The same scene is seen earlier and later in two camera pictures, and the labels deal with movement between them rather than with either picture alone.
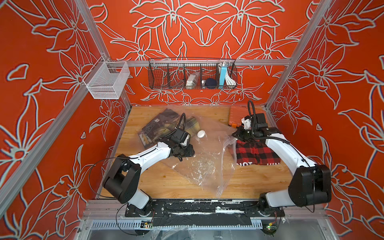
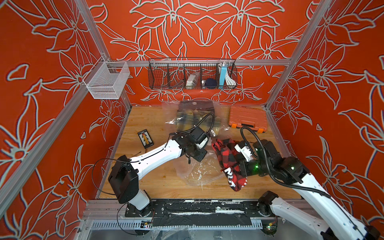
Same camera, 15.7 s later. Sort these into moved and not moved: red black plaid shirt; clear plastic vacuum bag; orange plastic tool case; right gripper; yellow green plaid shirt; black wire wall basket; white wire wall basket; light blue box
Moved: clear plastic vacuum bag; right gripper; red black plaid shirt; yellow green plaid shirt
Not moved: white wire wall basket; light blue box; orange plastic tool case; black wire wall basket
